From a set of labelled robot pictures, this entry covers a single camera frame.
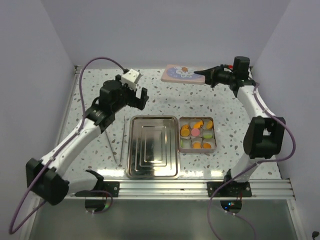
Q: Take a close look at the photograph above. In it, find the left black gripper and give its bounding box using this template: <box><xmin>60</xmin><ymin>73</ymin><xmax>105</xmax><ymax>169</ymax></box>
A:
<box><xmin>111</xmin><ymin>75</ymin><xmax>148</xmax><ymax>114</ymax></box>

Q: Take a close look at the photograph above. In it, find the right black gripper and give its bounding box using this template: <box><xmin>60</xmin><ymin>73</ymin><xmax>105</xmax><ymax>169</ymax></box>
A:
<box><xmin>193</xmin><ymin>64</ymin><xmax>235</xmax><ymax>89</ymax></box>

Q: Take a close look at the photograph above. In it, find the square tin lid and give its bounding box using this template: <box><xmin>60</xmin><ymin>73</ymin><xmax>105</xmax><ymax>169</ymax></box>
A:
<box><xmin>160</xmin><ymin>64</ymin><xmax>205</xmax><ymax>85</ymax></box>

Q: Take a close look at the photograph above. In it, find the orange fish cookie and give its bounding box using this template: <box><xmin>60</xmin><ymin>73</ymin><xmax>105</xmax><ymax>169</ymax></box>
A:
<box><xmin>193</xmin><ymin>120</ymin><xmax>204</xmax><ymax>129</ymax></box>

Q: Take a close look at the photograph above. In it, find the pink sandwich cookie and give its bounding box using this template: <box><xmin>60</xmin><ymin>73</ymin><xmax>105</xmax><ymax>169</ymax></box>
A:
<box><xmin>190</xmin><ymin>128</ymin><xmax>201</xmax><ymax>137</ymax></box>

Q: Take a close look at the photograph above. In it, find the pink cookie tin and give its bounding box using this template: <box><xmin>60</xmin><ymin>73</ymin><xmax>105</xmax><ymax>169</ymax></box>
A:
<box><xmin>178</xmin><ymin>116</ymin><xmax>217</xmax><ymax>154</ymax></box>

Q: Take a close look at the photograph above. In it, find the flower edged orange cookie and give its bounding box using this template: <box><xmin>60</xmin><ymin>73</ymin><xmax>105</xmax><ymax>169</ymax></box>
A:
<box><xmin>192</xmin><ymin>141</ymin><xmax>202</xmax><ymax>149</ymax></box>

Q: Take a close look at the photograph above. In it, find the orange chip cookie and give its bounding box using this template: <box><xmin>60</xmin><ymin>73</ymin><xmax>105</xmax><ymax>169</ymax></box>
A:
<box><xmin>202</xmin><ymin>142</ymin><xmax>212</xmax><ymax>149</ymax></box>

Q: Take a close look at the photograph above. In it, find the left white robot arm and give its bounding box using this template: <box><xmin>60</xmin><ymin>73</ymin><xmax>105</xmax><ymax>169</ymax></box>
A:
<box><xmin>25</xmin><ymin>69</ymin><xmax>149</xmax><ymax>206</ymax></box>

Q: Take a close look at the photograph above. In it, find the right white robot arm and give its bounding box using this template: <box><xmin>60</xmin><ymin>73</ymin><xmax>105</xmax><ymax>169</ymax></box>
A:
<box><xmin>195</xmin><ymin>56</ymin><xmax>286</xmax><ymax>197</ymax></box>

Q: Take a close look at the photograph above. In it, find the large steel tray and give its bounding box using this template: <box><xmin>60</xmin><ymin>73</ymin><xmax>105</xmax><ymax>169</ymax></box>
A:
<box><xmin>126</xmin><ymin>115</ymin><xmax>180</xmax><ymax>180</ymax></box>

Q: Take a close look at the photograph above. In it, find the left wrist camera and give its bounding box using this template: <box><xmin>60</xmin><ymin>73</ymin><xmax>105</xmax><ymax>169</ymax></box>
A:
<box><xmin>120</xmin><ymin>68</ymin><xmax>142</xmax><ymax>91</ymax></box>

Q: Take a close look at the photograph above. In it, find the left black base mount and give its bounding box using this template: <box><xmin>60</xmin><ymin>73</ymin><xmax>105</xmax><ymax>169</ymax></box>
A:
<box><xmin>74</xmin><ymin>169</ymin><xmax>120</xmax><ymax>198</ymax></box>

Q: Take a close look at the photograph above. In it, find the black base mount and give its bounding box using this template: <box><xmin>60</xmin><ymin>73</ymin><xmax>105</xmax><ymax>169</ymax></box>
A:
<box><xmin>206</xmin><ymin>181</ymin><xmax>253</xmax><ymax>198</ymax></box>
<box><xmin>74</xmin><ymin>169</ymin><xmax>120</xmax><ymax>198</ymax></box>

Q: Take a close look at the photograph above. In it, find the aluminium rail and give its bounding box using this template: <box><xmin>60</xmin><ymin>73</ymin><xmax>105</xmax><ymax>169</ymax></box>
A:
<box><xmin>99</xmin><ymin>179</ymin><xmax>295</xmax><ymax>200</ymax></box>

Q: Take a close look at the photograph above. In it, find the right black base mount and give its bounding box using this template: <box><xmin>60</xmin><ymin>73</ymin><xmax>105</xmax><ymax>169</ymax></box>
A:
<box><xmin>206</xmin><ymin>181</ymin><xmax>253</xmax><ymax>198</ymax></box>

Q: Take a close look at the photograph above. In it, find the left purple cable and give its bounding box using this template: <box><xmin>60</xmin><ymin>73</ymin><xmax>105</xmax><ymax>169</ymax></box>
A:
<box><xmin>9</xmin><ymin>57</ymin><xmax>127</xmax><ymax>235</ymax></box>

